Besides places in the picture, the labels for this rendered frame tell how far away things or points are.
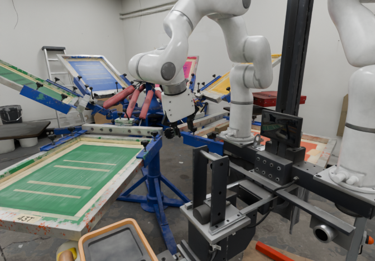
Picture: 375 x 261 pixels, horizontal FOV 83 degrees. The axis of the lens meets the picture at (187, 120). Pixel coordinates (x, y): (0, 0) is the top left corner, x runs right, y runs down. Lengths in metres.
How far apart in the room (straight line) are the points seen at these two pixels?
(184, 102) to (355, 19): 0.52
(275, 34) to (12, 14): 4.31
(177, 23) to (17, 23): 4.49
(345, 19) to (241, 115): 0.45
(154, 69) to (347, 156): 0.55
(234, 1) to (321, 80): 2.73
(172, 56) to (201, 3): 0.19
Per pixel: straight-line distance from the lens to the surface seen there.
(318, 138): 1.64
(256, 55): 0.81
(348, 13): 0.79
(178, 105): 0.68
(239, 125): 0.92
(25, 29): 5.02
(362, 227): 1.38
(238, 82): 0.90
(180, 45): 0.57
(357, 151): 0.70
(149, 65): 0.55
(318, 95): 3.36
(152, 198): 2.36
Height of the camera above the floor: 1.45
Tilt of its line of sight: 15 degrees down
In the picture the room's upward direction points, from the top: straight up
